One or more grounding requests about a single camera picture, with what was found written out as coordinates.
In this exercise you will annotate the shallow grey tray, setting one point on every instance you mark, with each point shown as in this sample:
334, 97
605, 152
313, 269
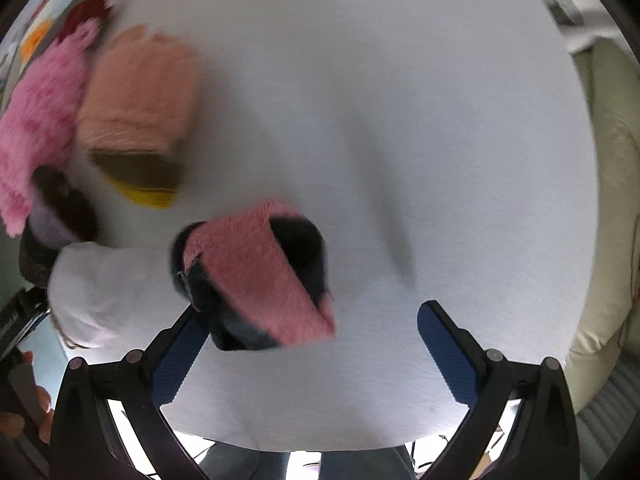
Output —
12, 60

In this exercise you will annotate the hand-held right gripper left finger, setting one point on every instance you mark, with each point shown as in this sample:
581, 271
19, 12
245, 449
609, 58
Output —
172, 375

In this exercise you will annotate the peach and olive knit roll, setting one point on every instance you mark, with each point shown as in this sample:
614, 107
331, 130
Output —
140, 100

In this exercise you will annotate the white bag with twine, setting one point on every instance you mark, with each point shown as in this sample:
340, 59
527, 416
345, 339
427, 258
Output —
115, 285

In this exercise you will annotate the dark red artificial rose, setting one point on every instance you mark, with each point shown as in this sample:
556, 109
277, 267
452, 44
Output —
82, 17

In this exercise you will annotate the orange artificial rose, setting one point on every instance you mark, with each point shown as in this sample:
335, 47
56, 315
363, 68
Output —
35, 39

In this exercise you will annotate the white fringed blanket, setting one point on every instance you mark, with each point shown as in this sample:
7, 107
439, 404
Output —
565, 15

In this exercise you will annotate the light pink fluffy cloth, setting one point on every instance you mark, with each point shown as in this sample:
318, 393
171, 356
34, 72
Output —
40, 110

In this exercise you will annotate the dark purple striped knit hat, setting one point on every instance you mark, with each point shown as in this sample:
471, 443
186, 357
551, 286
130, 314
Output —
60, 210

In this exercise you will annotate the black and pink fuzzy sock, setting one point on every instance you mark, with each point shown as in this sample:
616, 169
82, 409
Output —
260, 270

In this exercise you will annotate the person's left hand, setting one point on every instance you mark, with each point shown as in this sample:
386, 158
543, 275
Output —
44, 405

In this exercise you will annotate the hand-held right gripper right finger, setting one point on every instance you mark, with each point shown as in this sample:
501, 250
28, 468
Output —
447, 355

